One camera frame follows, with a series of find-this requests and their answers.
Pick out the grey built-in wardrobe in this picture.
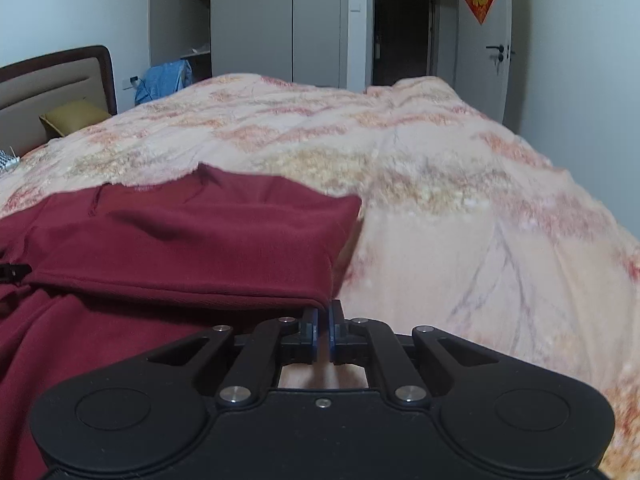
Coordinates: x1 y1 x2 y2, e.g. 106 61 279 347
149 0 373 92

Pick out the blue clothes pile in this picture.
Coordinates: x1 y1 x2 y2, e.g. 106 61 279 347
134 60 193 106

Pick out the white bedroom door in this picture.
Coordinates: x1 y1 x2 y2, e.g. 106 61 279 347
454 0 512 122

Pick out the floral peach quilt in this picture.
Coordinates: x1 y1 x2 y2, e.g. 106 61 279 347
1 75 639 479

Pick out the beige padded headboard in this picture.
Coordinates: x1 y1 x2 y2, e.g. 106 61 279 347
1 46 117 156

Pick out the black door handle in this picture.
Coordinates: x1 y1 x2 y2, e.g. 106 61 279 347
486 44 515 64

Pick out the mustard yellow pillow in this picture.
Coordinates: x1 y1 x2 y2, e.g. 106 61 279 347
39 100 112 136

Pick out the dark red knit sweater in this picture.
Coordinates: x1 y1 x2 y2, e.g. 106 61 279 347
1 165 361 479

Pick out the white charger with cable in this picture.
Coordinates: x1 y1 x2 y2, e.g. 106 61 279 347
0 150 21 174

